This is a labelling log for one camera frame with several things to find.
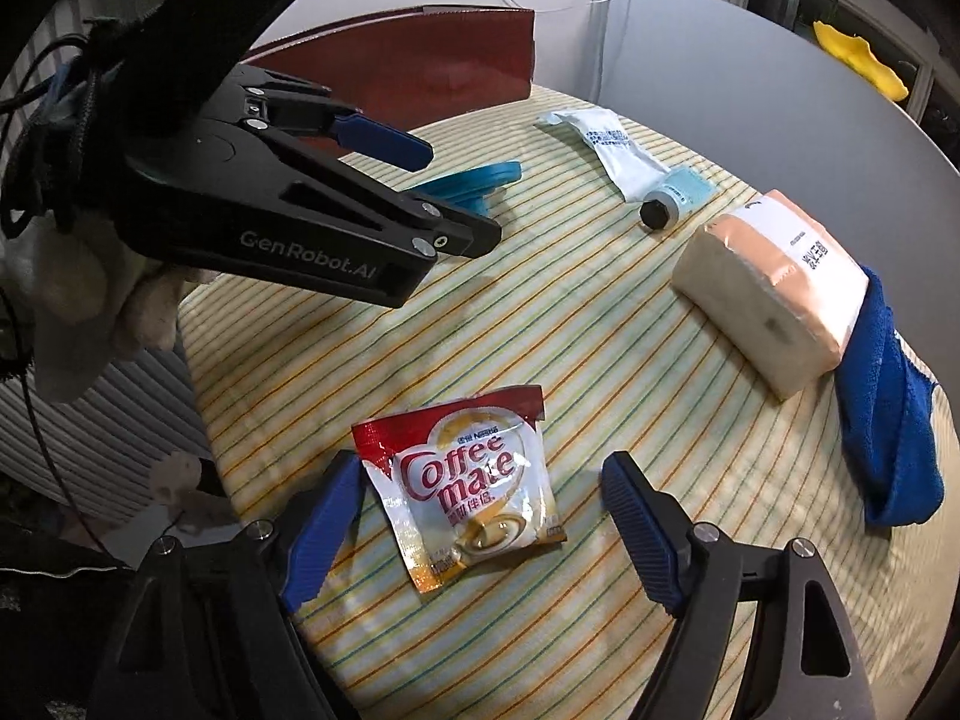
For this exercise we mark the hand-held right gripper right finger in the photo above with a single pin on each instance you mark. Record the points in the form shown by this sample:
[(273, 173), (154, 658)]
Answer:
[(637, 532)]

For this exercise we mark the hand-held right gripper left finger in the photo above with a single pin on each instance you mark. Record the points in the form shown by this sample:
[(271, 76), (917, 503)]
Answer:
[(324, 532)]

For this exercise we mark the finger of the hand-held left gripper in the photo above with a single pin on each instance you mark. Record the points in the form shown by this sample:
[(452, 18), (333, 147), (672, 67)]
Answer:
[(379, 141), (450, 232)]

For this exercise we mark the red and white creamer packet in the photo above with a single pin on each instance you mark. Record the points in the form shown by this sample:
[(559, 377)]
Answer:
[(465, 487)]

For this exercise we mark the person's left hand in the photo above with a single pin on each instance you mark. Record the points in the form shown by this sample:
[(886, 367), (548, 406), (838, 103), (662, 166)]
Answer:
[(75, 300)]

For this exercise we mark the blue plastic lid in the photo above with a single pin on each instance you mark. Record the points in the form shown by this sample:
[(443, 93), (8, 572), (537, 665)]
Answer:
[(480, 176)]

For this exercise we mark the red-brown board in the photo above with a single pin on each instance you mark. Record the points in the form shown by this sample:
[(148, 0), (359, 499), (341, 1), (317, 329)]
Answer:
[(450, 60)]

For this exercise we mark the white crumpled paper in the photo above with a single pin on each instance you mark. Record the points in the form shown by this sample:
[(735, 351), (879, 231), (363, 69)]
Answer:
[(184, 484)]

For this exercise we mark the white tube with black cap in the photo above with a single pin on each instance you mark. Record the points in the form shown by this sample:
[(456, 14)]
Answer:
[(622, 157)]

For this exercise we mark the white ribbed panel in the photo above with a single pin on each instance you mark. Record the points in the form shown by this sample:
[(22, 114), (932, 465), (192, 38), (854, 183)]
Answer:
[(112, 435)]

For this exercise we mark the blue towel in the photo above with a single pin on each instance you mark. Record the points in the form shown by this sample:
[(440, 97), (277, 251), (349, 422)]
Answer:
[(889, 420)]

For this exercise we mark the wrapped tissue pack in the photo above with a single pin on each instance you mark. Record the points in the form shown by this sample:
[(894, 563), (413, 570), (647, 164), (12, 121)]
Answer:
[(772, 292)]

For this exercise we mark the yellow cloth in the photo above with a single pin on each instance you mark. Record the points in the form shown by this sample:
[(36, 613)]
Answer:
[(862, 56)]

